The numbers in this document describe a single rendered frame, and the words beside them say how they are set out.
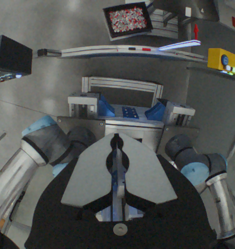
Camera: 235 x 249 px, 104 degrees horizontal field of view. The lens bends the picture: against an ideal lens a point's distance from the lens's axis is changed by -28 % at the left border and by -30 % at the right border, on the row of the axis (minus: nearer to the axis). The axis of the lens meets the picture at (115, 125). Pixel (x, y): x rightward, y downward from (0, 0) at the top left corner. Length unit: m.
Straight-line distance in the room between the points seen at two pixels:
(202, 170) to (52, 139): 0.54
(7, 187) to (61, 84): 1.45
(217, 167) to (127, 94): 1.09
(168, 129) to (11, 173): 0.63
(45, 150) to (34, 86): 1.53
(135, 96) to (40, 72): 1.22
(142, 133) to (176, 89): 1.15
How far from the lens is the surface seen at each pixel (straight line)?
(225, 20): 1.08
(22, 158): 0.39
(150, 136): 0.73
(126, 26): 0.72
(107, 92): 1.36
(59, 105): 1.76
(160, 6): 0.48
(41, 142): 0.39
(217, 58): 0.67
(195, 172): 0.54
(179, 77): 1.75
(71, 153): 0.43
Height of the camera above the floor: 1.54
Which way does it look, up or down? 63 degrees down
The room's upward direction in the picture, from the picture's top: 178 degrees clockwise
